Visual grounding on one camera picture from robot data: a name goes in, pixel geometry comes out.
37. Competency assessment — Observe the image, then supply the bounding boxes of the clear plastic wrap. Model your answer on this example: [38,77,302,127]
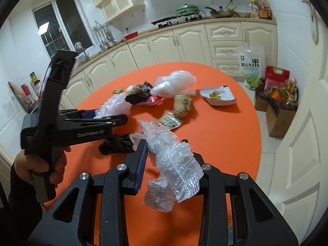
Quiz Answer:
[95,92,132,119]

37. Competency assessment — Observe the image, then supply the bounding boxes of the black plastic bag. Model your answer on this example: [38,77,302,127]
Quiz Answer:
[98,134,133,156]

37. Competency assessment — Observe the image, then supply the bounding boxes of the clear bubble wrap piece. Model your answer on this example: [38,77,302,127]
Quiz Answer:
[139,121,204,213]

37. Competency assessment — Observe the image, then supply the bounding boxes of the green white snack wrapper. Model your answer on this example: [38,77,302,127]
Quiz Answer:
[156,112,182,130]

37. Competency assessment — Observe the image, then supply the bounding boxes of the kitchen window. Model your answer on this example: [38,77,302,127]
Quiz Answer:
[33,0,94,57]

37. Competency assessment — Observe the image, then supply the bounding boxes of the person's left hand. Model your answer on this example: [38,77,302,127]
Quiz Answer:
[13,147,71,186]

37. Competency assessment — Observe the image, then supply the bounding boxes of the black snack wrapper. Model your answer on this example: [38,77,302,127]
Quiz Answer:
[125,81,153,106]

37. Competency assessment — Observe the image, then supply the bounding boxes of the red snack wrapper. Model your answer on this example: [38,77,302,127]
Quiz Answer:
[138,96,163,106]

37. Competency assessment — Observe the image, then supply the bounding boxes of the orange round table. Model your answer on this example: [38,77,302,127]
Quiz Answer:
[43,61,262,246]

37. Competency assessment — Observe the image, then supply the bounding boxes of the glass jar yellow lid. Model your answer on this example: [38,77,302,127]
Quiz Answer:
[30,72,42,95]

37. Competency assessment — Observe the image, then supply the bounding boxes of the sink faucet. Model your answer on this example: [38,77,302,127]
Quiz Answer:
[74,42,90,61]

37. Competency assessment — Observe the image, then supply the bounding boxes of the white crumpled plastic bag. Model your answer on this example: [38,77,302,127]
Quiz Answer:
[150,71,196,98]

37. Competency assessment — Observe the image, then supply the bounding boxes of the hanging utensil rack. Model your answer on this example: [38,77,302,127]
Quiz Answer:
[92,21,118,51]

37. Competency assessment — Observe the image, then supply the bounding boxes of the red basin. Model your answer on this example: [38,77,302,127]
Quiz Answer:
[124,31,138,41]

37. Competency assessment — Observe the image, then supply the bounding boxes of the brown cardboard box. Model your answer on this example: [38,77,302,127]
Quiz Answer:
[266,105,296,138]

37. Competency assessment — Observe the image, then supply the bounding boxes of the white door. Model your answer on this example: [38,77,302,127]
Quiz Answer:
[268,0,327,243]

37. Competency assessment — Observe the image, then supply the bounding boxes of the red gift box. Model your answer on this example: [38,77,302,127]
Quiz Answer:
[264,66,290,92]

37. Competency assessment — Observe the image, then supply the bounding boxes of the white rice bag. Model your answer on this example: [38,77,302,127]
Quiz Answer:
[236,46,265,90]

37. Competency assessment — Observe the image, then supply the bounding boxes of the black gas stove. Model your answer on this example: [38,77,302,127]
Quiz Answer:
[151,14,202,29]

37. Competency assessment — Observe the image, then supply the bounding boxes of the cream lower cabinets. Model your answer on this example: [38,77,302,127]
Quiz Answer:
[61,18,277,109]

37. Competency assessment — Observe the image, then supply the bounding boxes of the green electric pot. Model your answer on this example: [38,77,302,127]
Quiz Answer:
[175,4,200,17]

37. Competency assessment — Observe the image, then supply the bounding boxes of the steel wok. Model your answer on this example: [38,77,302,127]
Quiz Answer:
[205,6,237,18]

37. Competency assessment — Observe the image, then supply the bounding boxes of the condiment bottles group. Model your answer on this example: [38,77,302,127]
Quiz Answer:
[250,0,272,20]

